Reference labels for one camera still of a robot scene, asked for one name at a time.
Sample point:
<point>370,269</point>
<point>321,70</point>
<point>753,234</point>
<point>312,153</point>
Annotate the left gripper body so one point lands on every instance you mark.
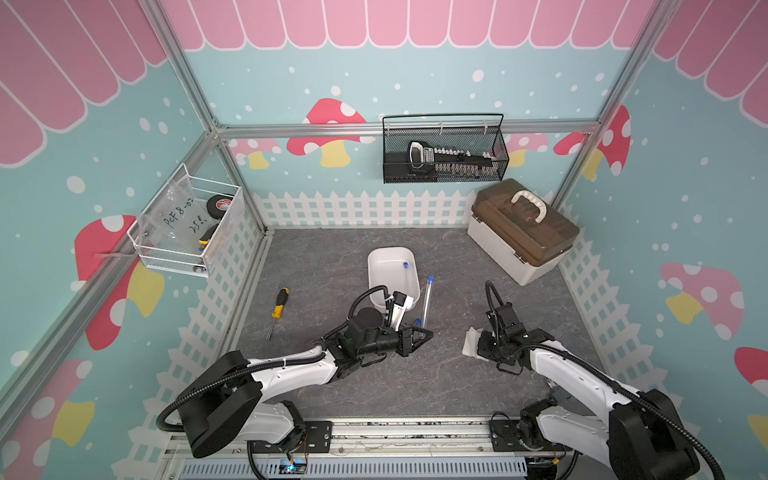
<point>388,341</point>

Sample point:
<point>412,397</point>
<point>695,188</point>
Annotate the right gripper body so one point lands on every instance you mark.
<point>491,348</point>

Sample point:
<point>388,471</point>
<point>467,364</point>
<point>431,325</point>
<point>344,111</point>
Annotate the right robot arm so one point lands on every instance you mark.
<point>637,434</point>

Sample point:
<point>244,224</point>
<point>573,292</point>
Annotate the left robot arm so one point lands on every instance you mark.
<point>239,400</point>

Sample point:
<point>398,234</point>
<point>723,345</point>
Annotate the white plastic tray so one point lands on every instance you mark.
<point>385,267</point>

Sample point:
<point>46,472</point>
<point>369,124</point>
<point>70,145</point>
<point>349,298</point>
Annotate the yellow black screwdriver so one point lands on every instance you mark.
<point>281,301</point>

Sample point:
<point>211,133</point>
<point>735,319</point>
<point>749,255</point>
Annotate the brown lid storage box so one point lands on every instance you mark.
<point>520,231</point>

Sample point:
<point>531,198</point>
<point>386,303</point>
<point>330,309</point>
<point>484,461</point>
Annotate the socket set in basket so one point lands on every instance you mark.
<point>425,159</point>

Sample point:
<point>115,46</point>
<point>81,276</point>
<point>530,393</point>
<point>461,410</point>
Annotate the black tape roll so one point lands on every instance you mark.
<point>218,205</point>

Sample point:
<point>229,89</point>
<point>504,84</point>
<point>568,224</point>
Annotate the clear labelled plastic bag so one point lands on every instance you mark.
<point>175,221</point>

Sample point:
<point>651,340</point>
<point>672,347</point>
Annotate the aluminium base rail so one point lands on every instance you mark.
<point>397,448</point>

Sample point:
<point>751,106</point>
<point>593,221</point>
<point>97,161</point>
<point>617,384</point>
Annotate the black wire wall basket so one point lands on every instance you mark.
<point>476,132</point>

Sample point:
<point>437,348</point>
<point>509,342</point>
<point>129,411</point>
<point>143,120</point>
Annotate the white wire wall basket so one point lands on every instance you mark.
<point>219,245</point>

